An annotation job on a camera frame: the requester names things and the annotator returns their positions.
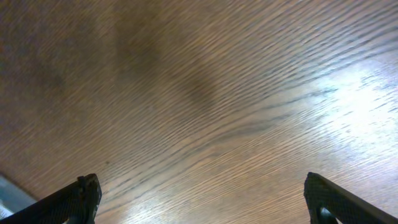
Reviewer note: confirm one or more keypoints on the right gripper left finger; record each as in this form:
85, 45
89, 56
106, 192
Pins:
76, 203

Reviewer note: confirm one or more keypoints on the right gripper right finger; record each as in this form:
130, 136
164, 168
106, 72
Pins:
330, 203

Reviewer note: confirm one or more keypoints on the clear plastic container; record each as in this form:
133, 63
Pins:
13, 198

